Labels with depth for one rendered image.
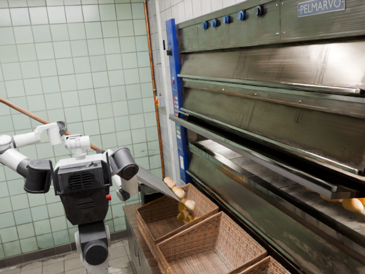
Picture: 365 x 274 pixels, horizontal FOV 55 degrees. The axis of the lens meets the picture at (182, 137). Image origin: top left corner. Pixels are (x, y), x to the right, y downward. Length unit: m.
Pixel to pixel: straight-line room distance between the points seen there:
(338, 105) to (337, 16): 0.30
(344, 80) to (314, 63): 0.18
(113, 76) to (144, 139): 0.72
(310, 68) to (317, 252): 0.76
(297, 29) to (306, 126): 0.39
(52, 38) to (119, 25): 0.63
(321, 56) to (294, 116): 0.30
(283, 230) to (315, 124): 0.60
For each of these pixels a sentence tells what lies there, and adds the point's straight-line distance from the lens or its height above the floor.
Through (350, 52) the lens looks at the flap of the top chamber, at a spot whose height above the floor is 1.84.
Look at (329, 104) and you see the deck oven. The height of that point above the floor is 1.66.
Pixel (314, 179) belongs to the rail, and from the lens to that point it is 1.28.
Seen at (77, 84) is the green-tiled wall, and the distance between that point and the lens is 3.55.
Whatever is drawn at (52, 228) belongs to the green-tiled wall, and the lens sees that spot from 3.90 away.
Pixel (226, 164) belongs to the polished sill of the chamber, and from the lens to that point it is 2.25.
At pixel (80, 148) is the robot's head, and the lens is 1.87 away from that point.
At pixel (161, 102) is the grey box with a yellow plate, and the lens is 3.33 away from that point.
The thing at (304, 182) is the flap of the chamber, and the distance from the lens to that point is 1.32.
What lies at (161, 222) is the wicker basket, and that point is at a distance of 2.92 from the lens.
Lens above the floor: 1.89
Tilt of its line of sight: 13 degrees down
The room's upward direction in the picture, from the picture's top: 5 degrees counter-clockwise
